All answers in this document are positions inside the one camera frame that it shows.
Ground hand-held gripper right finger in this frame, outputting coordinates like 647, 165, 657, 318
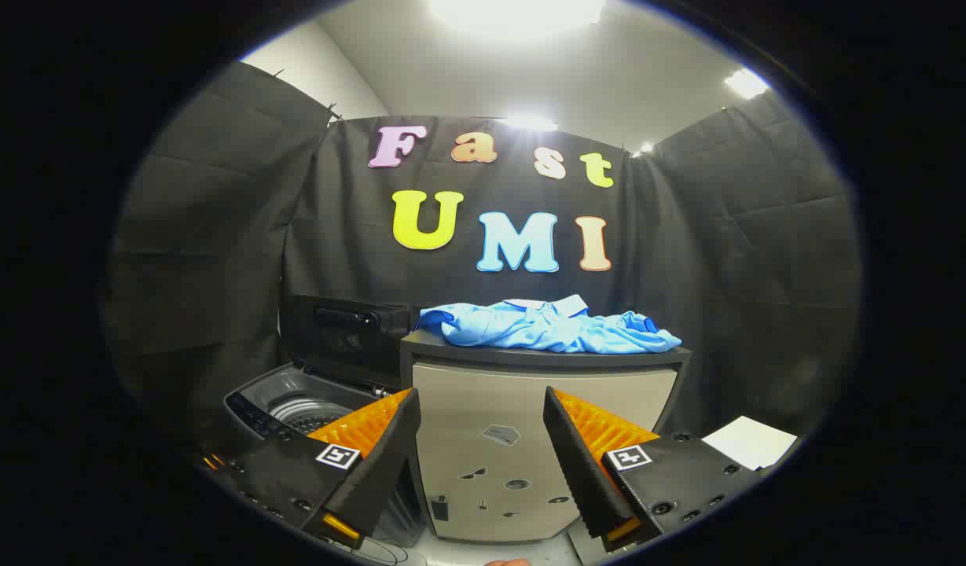
543, 386, 766, 553

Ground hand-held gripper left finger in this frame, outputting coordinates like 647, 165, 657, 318
202, 387, 422, 549

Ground grey top-load washing machine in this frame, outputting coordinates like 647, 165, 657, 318
223, 362, 430, 547

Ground dark washing machine lid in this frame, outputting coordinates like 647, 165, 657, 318
280, 295, 411, 390

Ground light blue polo shirt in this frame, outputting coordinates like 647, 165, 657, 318
414, 295, 682, 355

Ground beige cabinet with dark top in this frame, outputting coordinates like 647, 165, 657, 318
400, 329, 693, 543

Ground white paper sheet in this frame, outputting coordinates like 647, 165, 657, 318
701, 416, 798, 471

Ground black backdrop cloth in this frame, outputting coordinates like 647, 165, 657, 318
105, 61, 861, 457

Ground large ceiling light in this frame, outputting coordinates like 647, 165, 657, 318
428, 0, 609, 36

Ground thin floor cables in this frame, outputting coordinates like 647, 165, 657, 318
355, 537, 430, 566

